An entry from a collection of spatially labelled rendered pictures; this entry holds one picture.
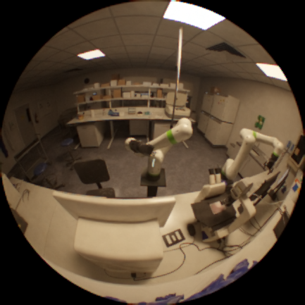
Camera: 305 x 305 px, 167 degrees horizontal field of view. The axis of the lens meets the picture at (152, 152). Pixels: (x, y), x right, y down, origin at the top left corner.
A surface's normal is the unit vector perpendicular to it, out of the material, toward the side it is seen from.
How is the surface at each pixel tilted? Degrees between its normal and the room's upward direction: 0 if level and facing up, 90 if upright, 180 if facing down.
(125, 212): 57
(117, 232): 0
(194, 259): 0
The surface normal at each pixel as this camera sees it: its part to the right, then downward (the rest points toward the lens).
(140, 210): 0.13, 0.04
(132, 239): 0.06, -0.82
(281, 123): -0.99, 0.01
